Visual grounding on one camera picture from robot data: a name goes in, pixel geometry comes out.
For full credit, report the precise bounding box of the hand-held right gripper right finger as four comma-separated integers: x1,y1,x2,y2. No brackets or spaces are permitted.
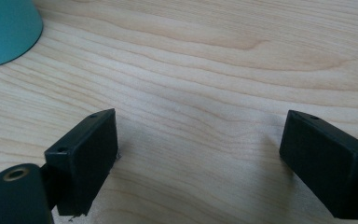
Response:
279,109,358,221

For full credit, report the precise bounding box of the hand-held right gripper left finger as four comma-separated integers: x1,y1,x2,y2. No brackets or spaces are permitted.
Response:
44,107,119,217

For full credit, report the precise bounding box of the teal cup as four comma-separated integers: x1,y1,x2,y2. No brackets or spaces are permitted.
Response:
0,0,44,69

